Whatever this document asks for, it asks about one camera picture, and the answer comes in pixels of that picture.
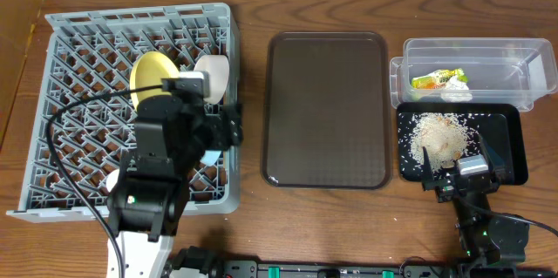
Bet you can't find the green orange snack wrapper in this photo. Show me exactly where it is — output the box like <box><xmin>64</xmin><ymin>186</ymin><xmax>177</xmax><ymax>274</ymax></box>
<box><xmin>411</xmin><ymin>68</ymin><xmax>468</xmax><ymax>89</ymax></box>

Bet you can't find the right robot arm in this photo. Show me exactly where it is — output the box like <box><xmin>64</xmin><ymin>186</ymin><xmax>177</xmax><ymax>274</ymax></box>
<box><xmin>421</xmin><ymin>138</ymin><xmax>530</xmax><ymax>274</ymax></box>

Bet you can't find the white bowl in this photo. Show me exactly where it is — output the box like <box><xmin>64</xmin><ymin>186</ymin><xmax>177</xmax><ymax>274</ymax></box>
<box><xmin>194</xmin><ymin>55</ymin><xmax>230</xmax><ymax>105</ymax></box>

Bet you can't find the white tissue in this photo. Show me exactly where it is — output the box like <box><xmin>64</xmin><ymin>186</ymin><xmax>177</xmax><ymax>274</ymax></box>
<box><xmin>440</xmin><ymin>76</ymin><xmax>473</xmax><ymax>103</ymax></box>

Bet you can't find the spilled rice pile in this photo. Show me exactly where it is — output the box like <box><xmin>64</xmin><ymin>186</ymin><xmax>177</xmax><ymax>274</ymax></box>
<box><xmin>397</xmin><ymin>112</ymin><xmax>482</xmax><ymax>174</ymax></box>

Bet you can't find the clear plastic bin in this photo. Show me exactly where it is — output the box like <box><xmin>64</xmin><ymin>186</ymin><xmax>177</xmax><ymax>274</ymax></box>
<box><xmin>390</xmin><ymin>37</ymin><xmax>557</xmax><ymax>112</ymax></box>

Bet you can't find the grey plastic dish rack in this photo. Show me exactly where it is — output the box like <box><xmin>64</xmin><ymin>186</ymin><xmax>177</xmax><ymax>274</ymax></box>
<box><xmin>11</xmin><ymin>3</ymin><xmax>240</xmax><ymax>223</ymax></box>

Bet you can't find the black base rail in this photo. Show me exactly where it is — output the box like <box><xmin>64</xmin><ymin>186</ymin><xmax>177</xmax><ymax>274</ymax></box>
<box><xmin>162</xmin><ymin>247</ymin><xmax>557</xmax><ymax>278</ymax></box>

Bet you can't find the black waste tray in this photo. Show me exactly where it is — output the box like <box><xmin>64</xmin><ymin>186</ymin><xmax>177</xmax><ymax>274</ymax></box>
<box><xmin>397</xmin><ymin>102</ymin><xmax>528</xmax><ymax>186</ymax></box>

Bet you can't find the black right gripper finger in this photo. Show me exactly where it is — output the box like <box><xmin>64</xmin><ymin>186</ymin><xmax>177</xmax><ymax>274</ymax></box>
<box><xmin>421</xmin><ymin>146</ymin><xmax>434</xmax><ymax>191</ymax></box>
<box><xmin>479</xmin><ymin>135</ymin><xmax>507</xmax><ymax>182</ymax></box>

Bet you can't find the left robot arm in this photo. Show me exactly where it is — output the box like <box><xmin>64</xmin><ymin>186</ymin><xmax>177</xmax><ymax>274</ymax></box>
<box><xmin>107</xmin><ymin>95</ymin><xmax>242</xmax><ymax>277</ymax></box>

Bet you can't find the white cup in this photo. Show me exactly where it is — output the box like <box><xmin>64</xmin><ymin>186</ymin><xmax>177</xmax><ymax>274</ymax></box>
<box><xmin>105</xmin><ymin>169</ymin><xmax>119</xmax><ymax>192</ymax></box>

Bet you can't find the light blue bowl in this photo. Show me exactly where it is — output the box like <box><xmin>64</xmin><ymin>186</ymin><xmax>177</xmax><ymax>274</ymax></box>
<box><xmin>200</xmin><ymin>150</ymin><xmax>221</xmax><ymax>166</ymax></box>

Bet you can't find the yellow plate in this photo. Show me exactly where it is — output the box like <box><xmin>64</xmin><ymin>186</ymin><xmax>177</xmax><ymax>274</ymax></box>
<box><xmin>130</xmin><ymin>51</ymin><xmax>179</xmax><ymax>90</ymax></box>

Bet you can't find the dark brown serving tray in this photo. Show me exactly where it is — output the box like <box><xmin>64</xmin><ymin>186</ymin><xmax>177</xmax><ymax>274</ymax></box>
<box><xmin>261</xmin><ymin>31</ymin><xmax>392</xmax><ymax>190</ymax></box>

